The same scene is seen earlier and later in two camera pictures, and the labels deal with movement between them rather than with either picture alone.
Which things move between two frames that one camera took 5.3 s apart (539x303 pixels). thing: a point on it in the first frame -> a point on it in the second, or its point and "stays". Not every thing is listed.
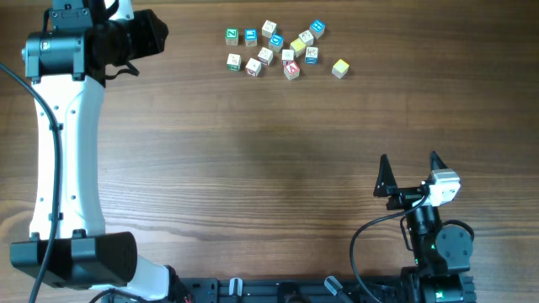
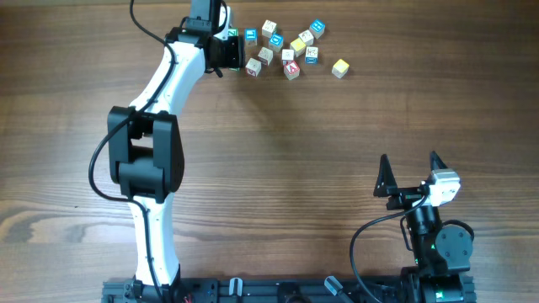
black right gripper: (386, 186) stays
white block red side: (264, 55) stays
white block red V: (253, 66) stays
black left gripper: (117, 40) -> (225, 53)
